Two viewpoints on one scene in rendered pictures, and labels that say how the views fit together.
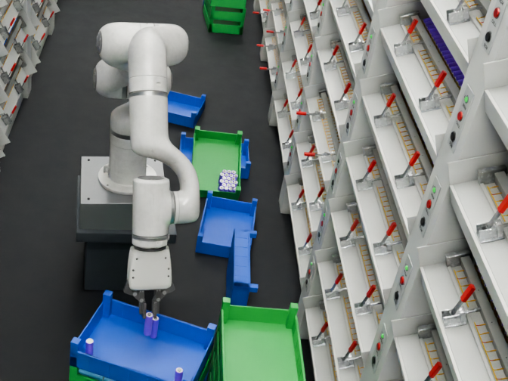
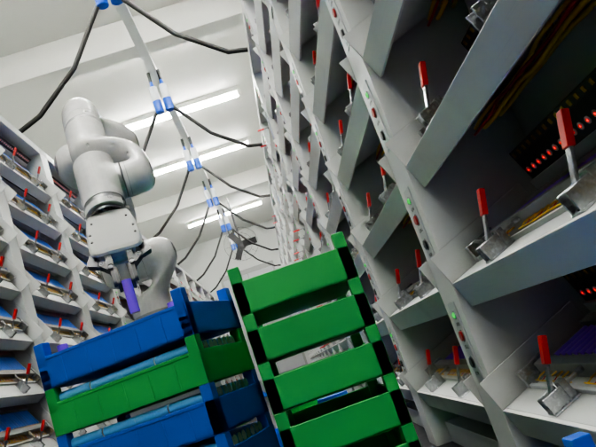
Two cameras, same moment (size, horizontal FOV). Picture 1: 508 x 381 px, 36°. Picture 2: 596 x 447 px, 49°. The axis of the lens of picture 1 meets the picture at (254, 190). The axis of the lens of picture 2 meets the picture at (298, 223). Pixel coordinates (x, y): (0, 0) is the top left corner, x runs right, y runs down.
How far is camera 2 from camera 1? 1.61 m
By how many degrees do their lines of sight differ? 46
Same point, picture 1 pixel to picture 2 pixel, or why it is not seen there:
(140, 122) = (73, 133)
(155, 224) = (99, 182)
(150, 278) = (112, 237)
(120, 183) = not seen: hidden behind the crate
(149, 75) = (75, 109)
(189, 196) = (133, 155)
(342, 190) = (356, 215)
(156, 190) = (92, 156)
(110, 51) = (63, 158)
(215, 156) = not seen: hidden behind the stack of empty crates
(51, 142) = not seen: outside the picture
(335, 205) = (361, 235)
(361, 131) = (334, 145)
